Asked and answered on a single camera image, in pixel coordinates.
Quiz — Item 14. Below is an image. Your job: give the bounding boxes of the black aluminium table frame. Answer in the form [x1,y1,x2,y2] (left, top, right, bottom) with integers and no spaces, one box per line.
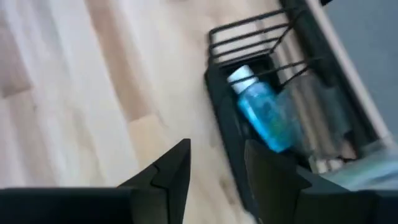
[278,0,386,147]

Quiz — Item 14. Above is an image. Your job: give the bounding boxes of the clear plastic cup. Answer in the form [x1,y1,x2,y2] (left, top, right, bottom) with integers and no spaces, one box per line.
[275,73,358,161]

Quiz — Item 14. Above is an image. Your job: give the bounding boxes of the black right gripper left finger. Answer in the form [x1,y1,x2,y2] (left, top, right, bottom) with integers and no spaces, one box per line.
[117,138,192,224]

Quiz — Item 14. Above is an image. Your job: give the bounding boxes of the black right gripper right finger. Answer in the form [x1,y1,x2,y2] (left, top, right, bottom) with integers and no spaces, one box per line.
[244,139,313,224]

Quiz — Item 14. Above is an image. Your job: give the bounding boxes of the black wire organizer rack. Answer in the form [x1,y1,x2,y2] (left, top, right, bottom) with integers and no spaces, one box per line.
[203,7,374,220]

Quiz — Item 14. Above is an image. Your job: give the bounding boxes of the plastic toothbrush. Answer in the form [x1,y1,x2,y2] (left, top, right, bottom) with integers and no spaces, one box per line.
[310,136,398,191]

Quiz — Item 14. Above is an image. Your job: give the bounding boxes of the blue mouthwash bottle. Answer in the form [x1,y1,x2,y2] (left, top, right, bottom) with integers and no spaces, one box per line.
[226,63,305,154]

